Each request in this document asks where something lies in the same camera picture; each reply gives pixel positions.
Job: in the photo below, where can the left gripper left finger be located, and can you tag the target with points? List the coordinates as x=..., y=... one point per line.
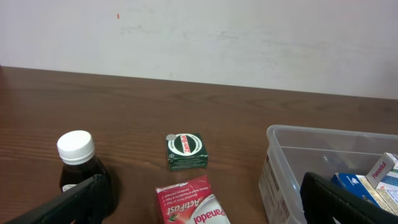
x=83, y=203

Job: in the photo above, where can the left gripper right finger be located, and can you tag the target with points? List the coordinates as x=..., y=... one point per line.
x=325, y=202

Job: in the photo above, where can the blue cooling patch box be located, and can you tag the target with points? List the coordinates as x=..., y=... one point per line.
x=360, y=187

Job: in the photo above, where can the white Panadol tube box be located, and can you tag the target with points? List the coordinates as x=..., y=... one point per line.
x=383, y=175

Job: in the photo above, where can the red Panadol ActiFast box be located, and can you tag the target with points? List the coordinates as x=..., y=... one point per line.
x=190, y=202

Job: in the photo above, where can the clear plastic container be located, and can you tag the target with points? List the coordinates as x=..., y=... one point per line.
x=293, y=151

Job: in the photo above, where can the dark brown medicine bottle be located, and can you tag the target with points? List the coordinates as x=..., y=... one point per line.
x=77, y=151

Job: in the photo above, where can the green Zam-Buk box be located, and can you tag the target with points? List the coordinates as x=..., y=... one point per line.
x=186, y=151

